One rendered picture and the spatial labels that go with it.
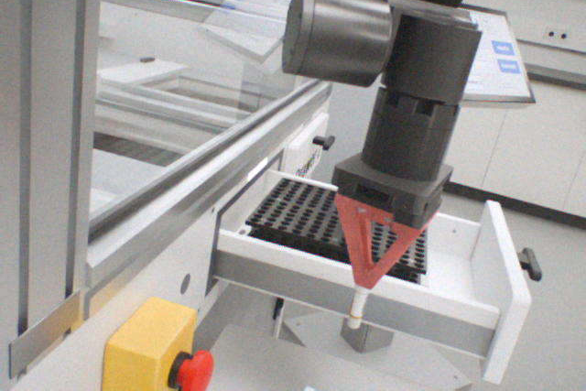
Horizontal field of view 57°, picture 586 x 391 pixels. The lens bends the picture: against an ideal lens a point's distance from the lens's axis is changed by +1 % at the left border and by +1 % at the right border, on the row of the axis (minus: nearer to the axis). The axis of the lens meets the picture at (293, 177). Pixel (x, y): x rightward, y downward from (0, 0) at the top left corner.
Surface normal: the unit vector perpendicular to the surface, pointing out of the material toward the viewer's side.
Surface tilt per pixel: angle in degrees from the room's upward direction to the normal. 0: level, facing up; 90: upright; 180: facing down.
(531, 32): 90
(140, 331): 0
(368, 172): 2
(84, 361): 90
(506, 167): 90
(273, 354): 0
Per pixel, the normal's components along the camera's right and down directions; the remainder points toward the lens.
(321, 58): 0.04, 0.74
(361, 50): 0.12, 0.49
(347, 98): -0.30, 0.28
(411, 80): -0.51, 0.18
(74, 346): 0.95, 0.25
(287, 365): 0.18, -0.92
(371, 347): 0.53, 0.39
